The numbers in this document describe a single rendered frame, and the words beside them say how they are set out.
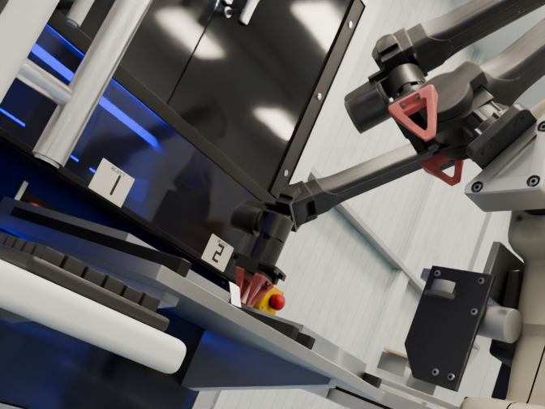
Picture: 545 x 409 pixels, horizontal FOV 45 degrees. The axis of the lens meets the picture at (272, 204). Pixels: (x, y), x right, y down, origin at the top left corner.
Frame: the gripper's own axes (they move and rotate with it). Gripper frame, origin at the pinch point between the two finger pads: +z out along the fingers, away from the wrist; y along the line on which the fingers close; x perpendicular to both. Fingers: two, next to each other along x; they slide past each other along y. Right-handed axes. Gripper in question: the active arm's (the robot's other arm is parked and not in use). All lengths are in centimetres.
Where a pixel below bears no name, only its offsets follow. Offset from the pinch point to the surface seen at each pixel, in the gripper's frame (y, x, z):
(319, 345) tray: -20.3, 7.4, 2.2
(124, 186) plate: 21.4, 23.1, -10.1
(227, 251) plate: 13.4, -9.9, -10.8
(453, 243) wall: 120, -855, -288
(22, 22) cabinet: -20, 92, -3
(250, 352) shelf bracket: -1.2, -10.3, 7.5
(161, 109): 21.8, 23.2, -26.9
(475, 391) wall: 42, -1083, -117
